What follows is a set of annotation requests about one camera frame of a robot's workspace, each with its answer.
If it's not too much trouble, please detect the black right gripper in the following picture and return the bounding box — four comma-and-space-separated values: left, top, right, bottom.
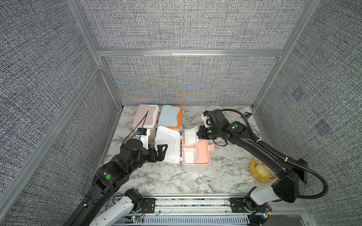
196, 126, 223, 140

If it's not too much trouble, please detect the clear gauze packet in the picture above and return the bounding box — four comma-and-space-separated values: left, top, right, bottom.
184, 126, 199, 146

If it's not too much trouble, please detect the white pink medicine chest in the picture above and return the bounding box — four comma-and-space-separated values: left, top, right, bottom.
155, 126, 215, 172

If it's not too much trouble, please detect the clear plastic gauze box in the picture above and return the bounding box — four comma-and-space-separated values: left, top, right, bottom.
183, 147, 197, 164

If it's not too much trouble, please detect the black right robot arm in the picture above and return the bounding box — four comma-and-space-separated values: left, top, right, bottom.
197, 109, 329, 213

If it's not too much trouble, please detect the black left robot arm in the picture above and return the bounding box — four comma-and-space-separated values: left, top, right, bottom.
64, 139, 168, 226

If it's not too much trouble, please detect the blue orange medicine box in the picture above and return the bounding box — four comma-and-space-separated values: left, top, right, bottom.
157, 105, 183, 131

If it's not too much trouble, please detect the pink white medicine box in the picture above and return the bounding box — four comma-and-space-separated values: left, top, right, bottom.
132, 105, 159, 140

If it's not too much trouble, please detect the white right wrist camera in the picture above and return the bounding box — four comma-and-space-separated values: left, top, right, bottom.
201, 111, 212, 128

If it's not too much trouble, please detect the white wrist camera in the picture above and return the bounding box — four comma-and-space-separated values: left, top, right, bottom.
201, 111, 212, 128
137, 128, 150, 149

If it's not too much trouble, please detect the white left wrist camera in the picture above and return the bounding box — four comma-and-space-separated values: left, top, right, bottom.
137, 128, 150, 149

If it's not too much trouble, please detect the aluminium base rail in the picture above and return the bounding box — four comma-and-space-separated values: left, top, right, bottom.
76, 194, 314, 226

